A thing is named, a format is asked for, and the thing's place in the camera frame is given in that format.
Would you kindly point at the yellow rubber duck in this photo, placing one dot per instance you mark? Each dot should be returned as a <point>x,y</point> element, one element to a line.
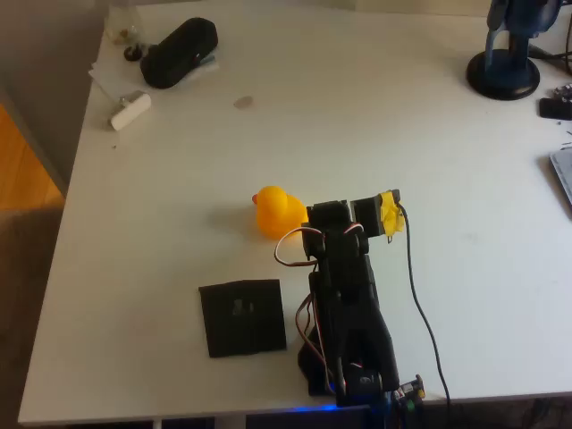
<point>277,214</point>

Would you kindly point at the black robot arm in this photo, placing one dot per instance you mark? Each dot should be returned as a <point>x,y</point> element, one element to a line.
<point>353,304</point>

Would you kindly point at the black cardboard square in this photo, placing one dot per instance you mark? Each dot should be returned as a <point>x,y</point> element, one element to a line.
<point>241,322</point>

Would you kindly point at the small controller board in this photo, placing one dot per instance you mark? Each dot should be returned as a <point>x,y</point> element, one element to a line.
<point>411,389</point>

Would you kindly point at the blue table clamp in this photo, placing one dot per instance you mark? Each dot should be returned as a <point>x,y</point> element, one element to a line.
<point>380,413</point>

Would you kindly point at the black fabric pouch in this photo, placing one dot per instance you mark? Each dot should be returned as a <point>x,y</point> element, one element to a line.
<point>179,53</point>

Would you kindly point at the white plug charger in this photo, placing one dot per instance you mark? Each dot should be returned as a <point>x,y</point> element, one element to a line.
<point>129,111</point>

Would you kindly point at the grey laptop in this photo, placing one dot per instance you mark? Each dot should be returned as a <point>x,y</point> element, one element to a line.
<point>564,174</point>

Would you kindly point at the flat black device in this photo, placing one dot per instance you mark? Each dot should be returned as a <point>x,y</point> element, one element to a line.
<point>556,108</point>

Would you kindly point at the small black cap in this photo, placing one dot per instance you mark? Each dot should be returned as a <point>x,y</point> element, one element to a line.
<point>133,53</point>

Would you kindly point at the small bare circuit board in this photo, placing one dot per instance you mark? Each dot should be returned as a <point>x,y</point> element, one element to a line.
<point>564,91</point>

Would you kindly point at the clear glass bottle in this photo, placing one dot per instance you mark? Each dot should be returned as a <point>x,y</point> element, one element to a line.
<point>123,27</point>

